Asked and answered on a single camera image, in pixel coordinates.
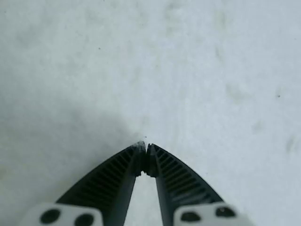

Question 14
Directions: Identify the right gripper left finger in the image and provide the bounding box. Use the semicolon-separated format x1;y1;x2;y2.
18;140;147;226

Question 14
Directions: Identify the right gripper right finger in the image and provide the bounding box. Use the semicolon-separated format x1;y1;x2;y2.
145;143;254;226

